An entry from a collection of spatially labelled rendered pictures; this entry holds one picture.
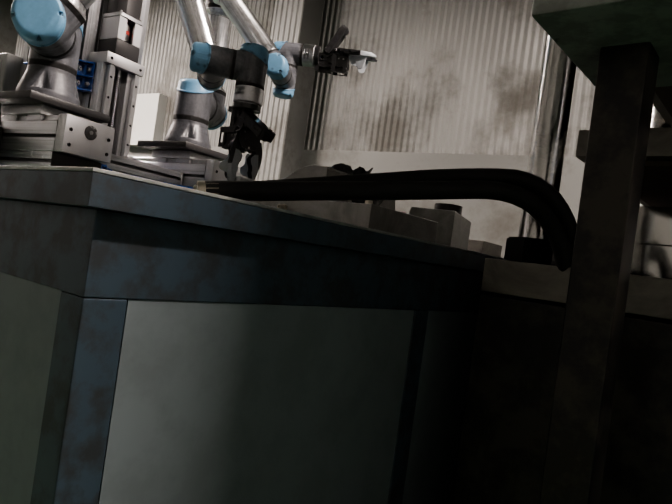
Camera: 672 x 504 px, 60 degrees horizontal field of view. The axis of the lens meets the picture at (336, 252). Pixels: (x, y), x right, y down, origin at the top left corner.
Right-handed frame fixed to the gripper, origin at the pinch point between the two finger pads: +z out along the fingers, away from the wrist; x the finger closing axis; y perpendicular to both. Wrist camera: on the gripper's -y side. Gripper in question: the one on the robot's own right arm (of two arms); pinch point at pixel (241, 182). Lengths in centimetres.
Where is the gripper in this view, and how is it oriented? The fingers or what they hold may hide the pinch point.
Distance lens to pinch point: 152.1
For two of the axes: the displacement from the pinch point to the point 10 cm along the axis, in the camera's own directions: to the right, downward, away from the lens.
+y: -7.7, -1.0, 6.4
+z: -1.4, 9.9, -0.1
